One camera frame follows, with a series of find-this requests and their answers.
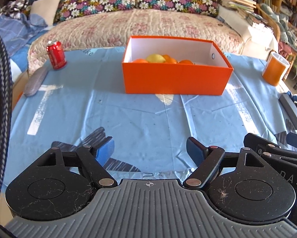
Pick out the yellow pear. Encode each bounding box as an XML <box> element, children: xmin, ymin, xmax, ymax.
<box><xmin>146</xmin><ymin>54</ymin><xmax>166</xmax><ymax>63</ymax></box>

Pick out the orange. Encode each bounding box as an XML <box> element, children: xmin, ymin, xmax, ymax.
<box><xmin>133</xmin><ymin>59</ymin><xmax>148</xmax><ymax>63</ymax></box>
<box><xmin>179</xmin><ymin>60</ymin><xmax>194</xmax><ymax>64</ymax></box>

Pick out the grey remote control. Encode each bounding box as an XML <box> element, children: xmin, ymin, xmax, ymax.
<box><xmin>279</xmin><ymin>93</ymin><xmax>297</xmax><ymax>130</ymax></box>

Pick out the light blue tablecloth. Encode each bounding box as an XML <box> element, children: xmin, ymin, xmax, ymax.
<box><xmin>3</xmin><ymin>47</ymin><xmax>289</xmax><ymax>185</ymax></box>

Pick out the orange white cup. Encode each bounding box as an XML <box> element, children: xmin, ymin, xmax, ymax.
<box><xmin>262</xmin><ymin>51</ymin><xmax>290</xmax><ymax>86</ymax></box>

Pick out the rattan chair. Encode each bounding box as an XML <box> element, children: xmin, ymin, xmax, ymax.
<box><xmin>257</xmin><ymin>3</ymin><xmax>297</xmax><ymax>80</ymax></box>

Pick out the grey glasses case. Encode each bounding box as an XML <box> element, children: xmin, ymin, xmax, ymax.
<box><xmin>23</xmin><ymin>67</ymin><xmax>49</xmax><ymax>97</ymax></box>

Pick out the orange in box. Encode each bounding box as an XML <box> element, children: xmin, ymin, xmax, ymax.
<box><xmin>133</xmin><ymin>59</ymin><xmax>148</xmax><ymax>63</ymax></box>

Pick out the orange cardboard box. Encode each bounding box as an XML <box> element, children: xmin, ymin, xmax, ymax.
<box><xmin>122</xmin><ymin>36</ymin><xmax>233</xmax><ymax>96</ymax></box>

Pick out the red soda can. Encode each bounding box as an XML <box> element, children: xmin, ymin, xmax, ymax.
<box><xmin>46</xmin><ymin>40</ymin><xmax>67</xmax><ymax>70</ymax></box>

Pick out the sofa with quilted cover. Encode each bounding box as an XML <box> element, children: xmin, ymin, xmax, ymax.
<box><xmin>28</xmin><ymin>0</ymin><xmax>244</xmax><ymax>74</ymax></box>

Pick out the blue striped bedsheet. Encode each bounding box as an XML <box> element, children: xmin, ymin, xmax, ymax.
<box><xmin>0</xmin><ymin>12</ymin><xmax>50</xmax><ymax>117</ymax></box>

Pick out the beige pillow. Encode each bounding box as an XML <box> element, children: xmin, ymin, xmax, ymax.
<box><xmin>30</xmin><ymin>0</ymin><xmax>60</xmax><ymax>26</ymax></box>

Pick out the floral cushion left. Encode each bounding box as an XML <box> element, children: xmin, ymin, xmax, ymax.
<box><xmin>54</xmin><ymin>0</ymin><xmax>135</xmax><ymax>23</ymax></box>

